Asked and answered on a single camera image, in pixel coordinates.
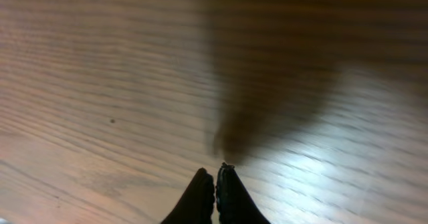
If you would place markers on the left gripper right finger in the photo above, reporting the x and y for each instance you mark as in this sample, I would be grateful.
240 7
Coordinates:
234 204

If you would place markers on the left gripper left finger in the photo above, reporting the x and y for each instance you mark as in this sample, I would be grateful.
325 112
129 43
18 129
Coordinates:
196 203

